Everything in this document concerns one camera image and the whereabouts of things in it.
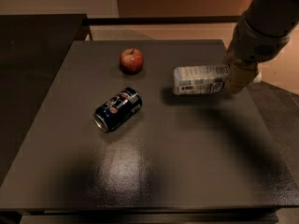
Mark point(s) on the red apple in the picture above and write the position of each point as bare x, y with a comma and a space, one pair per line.
131, 61

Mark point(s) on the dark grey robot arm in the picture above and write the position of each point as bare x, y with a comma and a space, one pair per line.
263, 30

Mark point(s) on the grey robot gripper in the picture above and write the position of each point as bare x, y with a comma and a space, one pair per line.
252, 45

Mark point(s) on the blue Pepsi soda can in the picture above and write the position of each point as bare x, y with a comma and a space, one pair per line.
115, 111

